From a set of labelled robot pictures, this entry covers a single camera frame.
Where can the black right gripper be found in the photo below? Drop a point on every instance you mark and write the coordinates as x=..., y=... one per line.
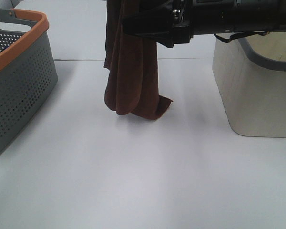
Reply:
x=170, y=22

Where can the dark brown towel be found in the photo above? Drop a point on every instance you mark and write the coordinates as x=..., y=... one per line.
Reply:
x=132, y=86

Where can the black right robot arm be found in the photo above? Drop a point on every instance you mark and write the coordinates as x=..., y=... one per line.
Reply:
x=255, y=17

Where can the beige basket grey rim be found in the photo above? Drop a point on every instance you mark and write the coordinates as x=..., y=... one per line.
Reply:
x=251, y=77

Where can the grey perforated basket orange rim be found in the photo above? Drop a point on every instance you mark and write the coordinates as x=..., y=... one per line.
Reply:
x=27, y=70

